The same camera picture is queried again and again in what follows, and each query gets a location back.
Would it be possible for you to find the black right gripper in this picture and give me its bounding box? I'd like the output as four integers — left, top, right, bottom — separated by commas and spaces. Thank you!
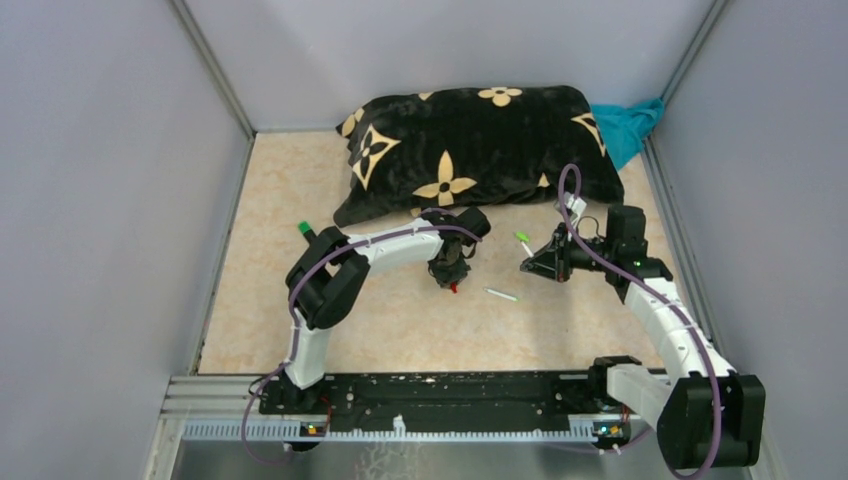
522, 221, 617, 283

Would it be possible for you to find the white marker with red tip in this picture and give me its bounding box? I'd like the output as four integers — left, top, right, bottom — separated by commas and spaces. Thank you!
519, 240, 535, 258

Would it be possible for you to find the white pen with green tip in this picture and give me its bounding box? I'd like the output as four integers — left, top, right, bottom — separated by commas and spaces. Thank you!
483, 287, 519, 302

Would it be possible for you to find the black marker with green tip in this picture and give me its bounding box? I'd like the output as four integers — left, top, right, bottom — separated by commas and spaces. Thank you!
298, 221, 316, 244

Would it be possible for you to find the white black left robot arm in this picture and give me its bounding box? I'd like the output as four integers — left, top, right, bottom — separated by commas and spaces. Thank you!
279, 207, 491, 414

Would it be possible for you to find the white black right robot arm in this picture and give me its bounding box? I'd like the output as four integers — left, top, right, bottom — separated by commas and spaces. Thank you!
520, 205, 766, 470

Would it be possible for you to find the black pillow with beige flowers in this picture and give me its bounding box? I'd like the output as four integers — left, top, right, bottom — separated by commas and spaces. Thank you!
333, 85, 625, 227

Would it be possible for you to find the teal cloth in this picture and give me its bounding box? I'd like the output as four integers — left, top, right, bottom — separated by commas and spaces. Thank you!
591, 98, 665, 171

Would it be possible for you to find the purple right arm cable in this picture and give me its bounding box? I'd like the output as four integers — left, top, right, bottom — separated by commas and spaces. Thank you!
557, 163, 725, 480

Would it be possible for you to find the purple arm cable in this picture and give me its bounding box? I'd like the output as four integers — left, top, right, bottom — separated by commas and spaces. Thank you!
557, 163, 725, 480
240, 208, 484, 468

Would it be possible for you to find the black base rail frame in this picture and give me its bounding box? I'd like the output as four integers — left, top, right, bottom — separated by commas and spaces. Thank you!
161, 370, 646, 451

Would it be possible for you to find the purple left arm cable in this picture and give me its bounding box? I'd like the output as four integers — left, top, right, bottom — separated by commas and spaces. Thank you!
240, 208, 484, 468

